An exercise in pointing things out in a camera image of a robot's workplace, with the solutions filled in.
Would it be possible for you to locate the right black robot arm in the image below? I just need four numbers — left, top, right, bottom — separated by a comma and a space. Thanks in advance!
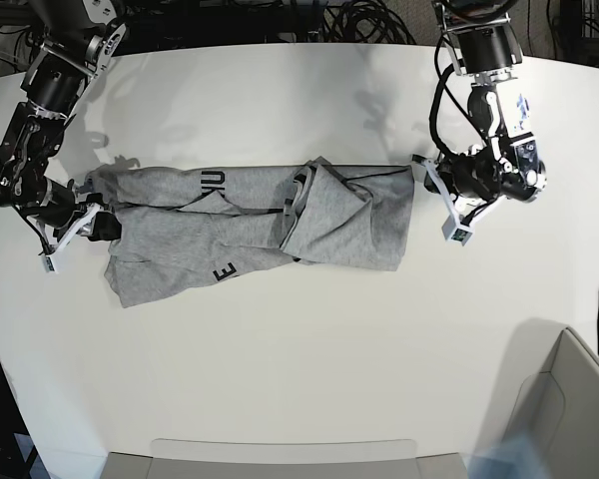
0, 1, 127, 272

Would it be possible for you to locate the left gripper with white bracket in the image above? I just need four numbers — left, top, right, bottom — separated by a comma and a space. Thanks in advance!
412, 142, 547, 244

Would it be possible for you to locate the blue cloth at bottom right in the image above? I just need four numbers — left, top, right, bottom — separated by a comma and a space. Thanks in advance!
466, 434, 540, 479

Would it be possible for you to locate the grey box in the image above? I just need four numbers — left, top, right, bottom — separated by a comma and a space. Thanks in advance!
101, 439, 468, 478
503, 328, 599, 478

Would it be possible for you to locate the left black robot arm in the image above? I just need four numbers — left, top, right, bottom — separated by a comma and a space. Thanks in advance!
412, 1, 547, 244

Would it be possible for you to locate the grey box at right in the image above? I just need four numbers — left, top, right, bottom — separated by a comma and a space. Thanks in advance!
503, 328, 599, 478

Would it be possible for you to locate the grey box at bottom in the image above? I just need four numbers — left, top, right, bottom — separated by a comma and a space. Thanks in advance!
101, 439, 468, 478

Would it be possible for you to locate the grey T-shirt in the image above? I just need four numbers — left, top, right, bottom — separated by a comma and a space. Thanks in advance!
86, 158, 414, 307

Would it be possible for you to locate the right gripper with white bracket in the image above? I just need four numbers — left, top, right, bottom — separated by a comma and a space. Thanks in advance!
0, 170, 122, 272

